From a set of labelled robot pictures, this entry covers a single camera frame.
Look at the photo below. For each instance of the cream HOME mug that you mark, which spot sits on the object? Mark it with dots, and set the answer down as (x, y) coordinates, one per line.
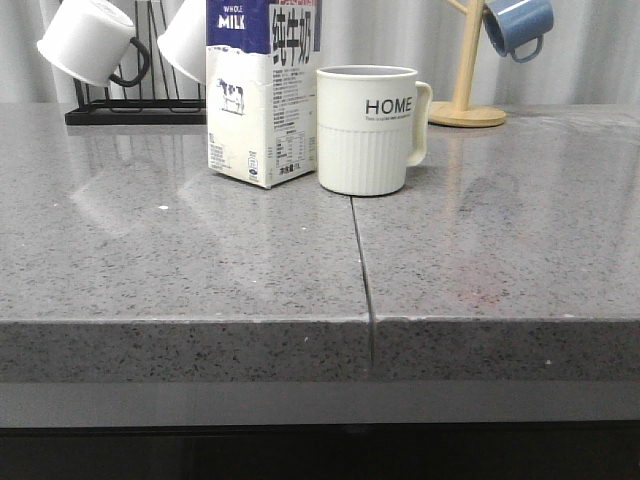
(372, 126)

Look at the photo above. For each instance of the white blue milk carton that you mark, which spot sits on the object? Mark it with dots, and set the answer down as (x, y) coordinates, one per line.
(261, 63)

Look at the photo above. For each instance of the wooden mug tree stand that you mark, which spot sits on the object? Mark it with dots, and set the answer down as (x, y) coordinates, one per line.
(459, 112)

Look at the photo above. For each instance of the right white hanging mug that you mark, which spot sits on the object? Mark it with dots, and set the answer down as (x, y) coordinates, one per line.
(183, 42)

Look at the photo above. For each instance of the white hanging mug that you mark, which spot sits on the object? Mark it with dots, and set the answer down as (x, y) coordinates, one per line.
(183, 42)
(88, 40)

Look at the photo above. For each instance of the blue hanging mug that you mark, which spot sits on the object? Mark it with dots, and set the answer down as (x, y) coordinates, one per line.
(517, 27)

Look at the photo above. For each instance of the left white hanging mug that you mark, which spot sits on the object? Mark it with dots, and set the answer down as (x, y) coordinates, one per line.
(88, 40)

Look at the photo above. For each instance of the black wire mug rack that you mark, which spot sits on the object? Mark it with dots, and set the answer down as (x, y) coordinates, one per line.
(163, 96)

